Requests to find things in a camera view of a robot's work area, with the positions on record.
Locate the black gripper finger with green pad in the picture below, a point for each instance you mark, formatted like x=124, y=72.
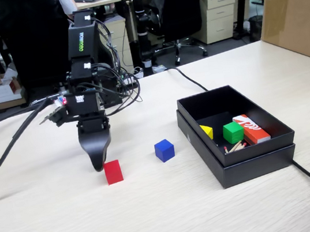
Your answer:
x=94, y=142

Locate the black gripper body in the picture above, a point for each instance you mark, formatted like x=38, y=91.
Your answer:
x=83, y=103

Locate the red cube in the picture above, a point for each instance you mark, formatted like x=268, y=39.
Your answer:
x=114, y=173

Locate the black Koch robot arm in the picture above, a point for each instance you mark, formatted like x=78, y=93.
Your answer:
x=81, y=42

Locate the beige drawer cabinet behind arm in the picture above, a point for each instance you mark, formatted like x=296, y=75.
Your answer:
x=120, y=33

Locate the blue cube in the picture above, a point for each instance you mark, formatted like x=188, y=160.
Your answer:
x=164, y=151

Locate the green cube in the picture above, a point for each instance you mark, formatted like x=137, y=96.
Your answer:
x=233, y=133

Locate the circuit board with red LED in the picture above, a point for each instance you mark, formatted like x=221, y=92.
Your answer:
x=61, y=100

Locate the white power strip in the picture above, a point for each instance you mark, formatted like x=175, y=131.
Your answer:
x=133, y=78

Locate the flat brown cardboard box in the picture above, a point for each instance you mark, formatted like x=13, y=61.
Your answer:
x=9, y=101

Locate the white cardboard box red label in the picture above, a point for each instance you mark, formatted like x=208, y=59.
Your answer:
x=3, y=87

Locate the black high-back office chair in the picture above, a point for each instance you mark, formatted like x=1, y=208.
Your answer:
x=35, y=37

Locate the black vertical stand pole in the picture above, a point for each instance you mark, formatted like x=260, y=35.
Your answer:
x=141, y=21

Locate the yellow wooden block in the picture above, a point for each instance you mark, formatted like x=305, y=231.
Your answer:
x=208, y=132

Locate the red-tipped wooden match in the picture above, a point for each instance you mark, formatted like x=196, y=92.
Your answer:
x=225, y=150
x=235, y=147
x=241, y=147

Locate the black cardboard box tray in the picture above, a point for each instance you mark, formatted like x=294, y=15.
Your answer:
x=223, y=103

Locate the black mesh swivel chair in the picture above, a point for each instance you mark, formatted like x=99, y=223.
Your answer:
x=183, y=9

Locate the orange and white matchbox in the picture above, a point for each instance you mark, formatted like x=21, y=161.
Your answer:
x=255, y=131

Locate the beige three-drawer cabinet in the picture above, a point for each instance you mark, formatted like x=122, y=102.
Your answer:
x=219, y=16

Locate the black open box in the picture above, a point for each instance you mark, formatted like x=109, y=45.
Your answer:
x=256, y=169

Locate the black waste bin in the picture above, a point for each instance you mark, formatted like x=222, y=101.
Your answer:
x=256, y=28

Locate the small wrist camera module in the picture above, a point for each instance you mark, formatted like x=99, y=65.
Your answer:
x=57, y=117

